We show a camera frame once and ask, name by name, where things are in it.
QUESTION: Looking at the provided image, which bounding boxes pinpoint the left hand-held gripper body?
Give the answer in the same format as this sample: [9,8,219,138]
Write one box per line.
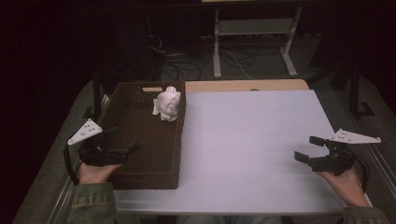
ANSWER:
[67,119,129,168]

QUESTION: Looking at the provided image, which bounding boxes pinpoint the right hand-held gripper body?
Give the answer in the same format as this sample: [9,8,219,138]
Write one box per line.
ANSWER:
[310,128,382,176]

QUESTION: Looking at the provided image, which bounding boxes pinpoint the person's left hand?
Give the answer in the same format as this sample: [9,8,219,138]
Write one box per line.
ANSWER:
[78,162,122,186]

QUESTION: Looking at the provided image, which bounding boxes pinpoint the person's right hand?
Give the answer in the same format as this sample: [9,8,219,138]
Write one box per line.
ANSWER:
[317,167,372,208]

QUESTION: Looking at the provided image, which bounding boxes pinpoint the brown woven plastic basket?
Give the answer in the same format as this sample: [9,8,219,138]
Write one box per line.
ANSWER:
[98,80,187,190]

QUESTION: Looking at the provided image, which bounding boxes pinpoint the black metal stand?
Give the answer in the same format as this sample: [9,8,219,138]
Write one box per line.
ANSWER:
[82,69,106,120]
[306,57,376,120]

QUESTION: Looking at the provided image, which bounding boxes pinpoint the white table mat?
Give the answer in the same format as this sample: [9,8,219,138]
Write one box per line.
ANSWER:
[113,90,374,216]

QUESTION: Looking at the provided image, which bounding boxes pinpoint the crumpled white cloth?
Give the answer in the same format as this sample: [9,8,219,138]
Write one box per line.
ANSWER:
[151,85,182,122]

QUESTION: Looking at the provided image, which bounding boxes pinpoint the white metal stand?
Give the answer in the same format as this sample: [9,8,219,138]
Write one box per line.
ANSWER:
[212,5,304,79]

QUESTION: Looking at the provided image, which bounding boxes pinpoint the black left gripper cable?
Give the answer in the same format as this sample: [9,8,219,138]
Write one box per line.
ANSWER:
[63,141,80,187]

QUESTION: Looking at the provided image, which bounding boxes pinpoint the cables on floor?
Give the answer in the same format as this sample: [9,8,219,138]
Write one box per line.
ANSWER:
[148,34,260,82]

